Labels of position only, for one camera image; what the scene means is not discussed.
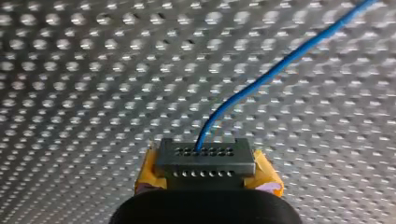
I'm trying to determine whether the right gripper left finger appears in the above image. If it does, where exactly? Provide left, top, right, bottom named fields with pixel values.
left=134, top=147, right=168, bottom=196

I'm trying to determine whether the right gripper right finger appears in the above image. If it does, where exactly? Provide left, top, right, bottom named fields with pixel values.
left=243, top=148, right=285, bottom=198

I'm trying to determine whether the blue cable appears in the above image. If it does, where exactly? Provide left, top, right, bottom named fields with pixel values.
left=154, top=0, right=378, bottom=190

